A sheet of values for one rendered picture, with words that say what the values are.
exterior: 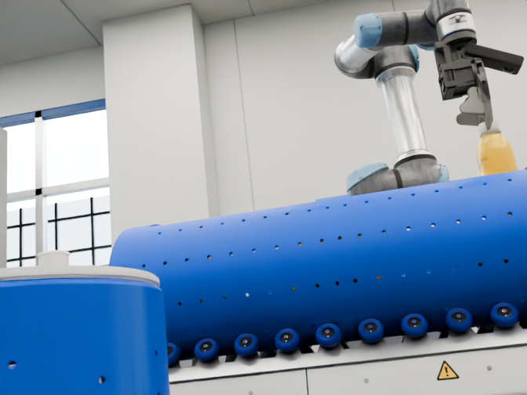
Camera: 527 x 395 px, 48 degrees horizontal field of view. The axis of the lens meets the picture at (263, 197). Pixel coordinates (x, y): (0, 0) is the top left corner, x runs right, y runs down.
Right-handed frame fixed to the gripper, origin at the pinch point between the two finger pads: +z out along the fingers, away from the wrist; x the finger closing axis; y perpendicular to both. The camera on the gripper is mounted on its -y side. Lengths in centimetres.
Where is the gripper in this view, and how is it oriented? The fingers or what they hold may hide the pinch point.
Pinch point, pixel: (488, 127)
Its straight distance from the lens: 128.6
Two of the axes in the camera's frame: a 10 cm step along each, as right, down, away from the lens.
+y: -9.7, 1.6, 1.6
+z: 1.1, 9.6, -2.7
